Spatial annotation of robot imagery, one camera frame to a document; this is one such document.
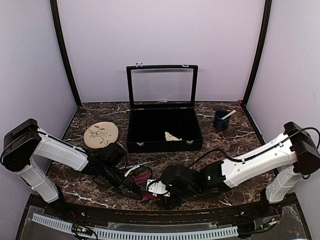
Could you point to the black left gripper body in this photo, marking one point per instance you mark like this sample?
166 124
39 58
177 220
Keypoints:
114 180

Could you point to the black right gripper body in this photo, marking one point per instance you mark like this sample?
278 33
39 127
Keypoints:
167 203

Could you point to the maroon purple orange sock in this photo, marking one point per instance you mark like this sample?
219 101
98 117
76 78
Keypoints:
141 182

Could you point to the beige brown block sock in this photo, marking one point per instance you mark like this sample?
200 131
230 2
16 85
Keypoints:
170 137

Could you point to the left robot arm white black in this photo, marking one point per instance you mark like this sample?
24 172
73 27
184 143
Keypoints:
28 140

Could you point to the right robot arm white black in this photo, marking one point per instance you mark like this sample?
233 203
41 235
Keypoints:
292 152

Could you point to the beige round embroidered coaster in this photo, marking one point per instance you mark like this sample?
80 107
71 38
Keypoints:
100 135

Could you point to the dark blue mug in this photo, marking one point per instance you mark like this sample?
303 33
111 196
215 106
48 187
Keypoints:
219 123

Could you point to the black display case with lid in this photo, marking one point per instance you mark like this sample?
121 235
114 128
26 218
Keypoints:
162 99

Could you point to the wooden stick in mug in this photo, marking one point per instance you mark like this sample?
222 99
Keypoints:
229 114

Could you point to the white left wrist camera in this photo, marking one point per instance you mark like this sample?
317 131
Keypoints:
136 171

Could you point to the white slotted cable duct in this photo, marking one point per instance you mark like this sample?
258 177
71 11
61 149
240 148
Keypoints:
100 233

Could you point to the left black frame post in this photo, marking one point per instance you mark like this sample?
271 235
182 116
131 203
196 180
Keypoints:
63 51

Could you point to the black frame post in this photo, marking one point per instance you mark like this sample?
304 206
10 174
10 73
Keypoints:
63 51
258 53

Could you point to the right black frame post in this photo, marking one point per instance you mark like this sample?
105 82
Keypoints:
258 53

